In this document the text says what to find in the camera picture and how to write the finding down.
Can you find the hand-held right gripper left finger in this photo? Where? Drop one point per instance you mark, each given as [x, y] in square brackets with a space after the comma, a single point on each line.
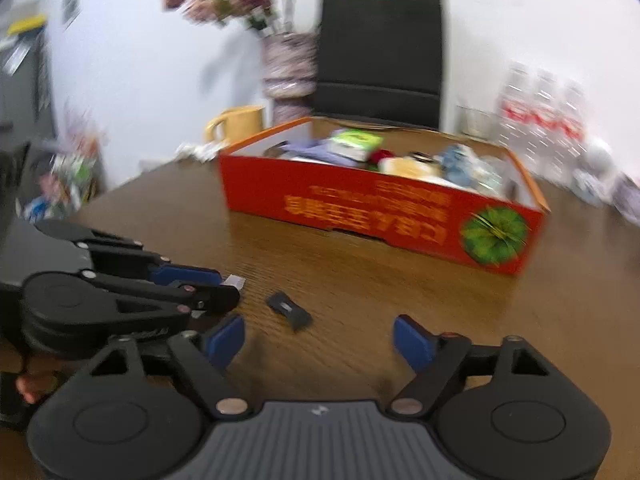
[225, 342]

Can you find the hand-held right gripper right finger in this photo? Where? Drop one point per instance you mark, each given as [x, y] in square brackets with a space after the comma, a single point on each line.
[412, 342]

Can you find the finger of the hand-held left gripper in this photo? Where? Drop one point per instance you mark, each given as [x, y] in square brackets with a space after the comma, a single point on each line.
[215, 300]
[185, 275]

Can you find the small clear wrapper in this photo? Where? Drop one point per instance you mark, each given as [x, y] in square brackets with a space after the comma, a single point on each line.
[235, 281]

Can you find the small black item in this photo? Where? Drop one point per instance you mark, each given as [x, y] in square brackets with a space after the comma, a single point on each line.
[290, 311]

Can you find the orange cardboard box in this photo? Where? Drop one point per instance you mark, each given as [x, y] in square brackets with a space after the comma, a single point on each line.
[360, 210]

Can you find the blue plastic wrapper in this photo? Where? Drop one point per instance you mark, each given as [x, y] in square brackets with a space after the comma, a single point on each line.
[462, 165]

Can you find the red rose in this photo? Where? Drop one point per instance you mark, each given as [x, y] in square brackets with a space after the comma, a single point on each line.
[382, 156]

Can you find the green tissue pack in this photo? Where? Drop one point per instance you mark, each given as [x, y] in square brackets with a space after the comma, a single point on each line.
[356, 142]

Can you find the person's left hand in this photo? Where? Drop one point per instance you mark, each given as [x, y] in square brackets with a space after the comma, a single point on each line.
[32, 387]

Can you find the pile of colourful packets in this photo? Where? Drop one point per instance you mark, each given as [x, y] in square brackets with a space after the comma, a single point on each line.
[65, 185]

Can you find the small crumpled white paper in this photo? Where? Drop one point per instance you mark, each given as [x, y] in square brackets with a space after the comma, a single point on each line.
[200, 151]

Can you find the yellow mug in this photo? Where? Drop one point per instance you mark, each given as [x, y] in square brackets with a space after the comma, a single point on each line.
[235, 125]

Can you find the purple cloth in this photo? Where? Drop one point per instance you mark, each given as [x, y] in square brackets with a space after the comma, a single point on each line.
[310, 152]

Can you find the cream plush toy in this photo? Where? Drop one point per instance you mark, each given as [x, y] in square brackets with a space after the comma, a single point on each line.
[407, 166]

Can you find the clear plastic bag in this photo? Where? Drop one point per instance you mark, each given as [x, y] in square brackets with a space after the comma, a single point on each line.
[492, 175]

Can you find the purple white ceramic vase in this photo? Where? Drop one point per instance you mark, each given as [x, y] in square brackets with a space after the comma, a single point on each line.
[287, 75]

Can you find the clear glass cup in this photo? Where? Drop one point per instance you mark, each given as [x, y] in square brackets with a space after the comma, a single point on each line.
[475, 122]

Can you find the dark cabinet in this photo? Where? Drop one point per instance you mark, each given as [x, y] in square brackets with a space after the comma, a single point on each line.
[22, 70]

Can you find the red label water bottle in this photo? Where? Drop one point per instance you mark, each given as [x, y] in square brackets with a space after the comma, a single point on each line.
[515, 115]
[545, 125]
[571, 132]

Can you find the white robot figurine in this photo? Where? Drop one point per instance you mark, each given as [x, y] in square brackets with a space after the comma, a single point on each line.
[595, 170]

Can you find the black paper bag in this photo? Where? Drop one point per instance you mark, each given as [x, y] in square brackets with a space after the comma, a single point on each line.
[380, 60]

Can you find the grey wall picture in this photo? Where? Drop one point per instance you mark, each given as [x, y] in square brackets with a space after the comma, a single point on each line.
[71, 0]

